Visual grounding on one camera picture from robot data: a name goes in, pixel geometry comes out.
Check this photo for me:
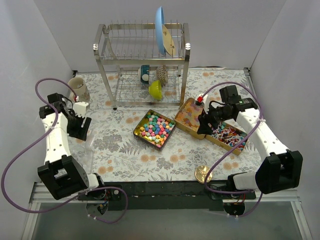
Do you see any dark tin with star candies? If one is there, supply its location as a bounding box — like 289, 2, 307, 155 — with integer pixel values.
133, 109, 177, 151

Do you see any clear glass jar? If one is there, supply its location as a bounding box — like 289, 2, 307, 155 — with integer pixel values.
70, 130, 97, 173

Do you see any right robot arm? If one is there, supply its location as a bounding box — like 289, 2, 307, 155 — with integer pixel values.
195, 82, 303, 199

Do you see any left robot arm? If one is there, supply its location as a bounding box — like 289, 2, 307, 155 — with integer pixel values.
37, 93, 107, 200

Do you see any gold tin with lollipops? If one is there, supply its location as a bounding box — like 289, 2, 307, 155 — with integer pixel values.
205, 122, 247, 151

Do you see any floral ceramic mug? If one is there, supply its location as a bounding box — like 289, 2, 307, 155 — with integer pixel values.
68, 77, 91, 102

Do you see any gold round lid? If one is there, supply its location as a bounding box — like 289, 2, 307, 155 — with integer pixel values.
194, 165, 210, 184

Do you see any floral table mat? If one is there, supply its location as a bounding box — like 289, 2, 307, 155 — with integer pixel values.
69, 72, 262, 182

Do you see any lime green bowl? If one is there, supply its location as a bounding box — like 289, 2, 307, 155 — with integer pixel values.
148, 80, 162, 100

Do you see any teal and white bowl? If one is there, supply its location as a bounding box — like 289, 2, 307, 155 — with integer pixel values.
138, 65, 150, 84

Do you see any cream patterned plate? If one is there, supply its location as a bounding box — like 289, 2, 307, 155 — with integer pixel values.
162, 24, 176, 57

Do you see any steel two-tier dish rack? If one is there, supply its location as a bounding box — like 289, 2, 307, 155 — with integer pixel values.
93, 22, 191, 109

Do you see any blue plate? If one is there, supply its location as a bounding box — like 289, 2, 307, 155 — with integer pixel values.
154, 6, 166, 56

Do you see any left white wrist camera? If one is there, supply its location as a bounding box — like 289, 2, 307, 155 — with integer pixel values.
72, 101, 90, 118

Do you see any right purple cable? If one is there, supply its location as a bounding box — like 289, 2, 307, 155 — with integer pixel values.
199, 81, 266, 219

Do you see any purple cable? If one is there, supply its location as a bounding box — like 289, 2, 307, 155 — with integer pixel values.
1, 77, 130, 225
199, 81, 266, 219

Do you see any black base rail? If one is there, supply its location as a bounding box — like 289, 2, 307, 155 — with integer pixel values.
74, 179, 261, 211

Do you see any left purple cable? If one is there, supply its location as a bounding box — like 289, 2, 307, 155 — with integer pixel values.
1, 77, 130, 225

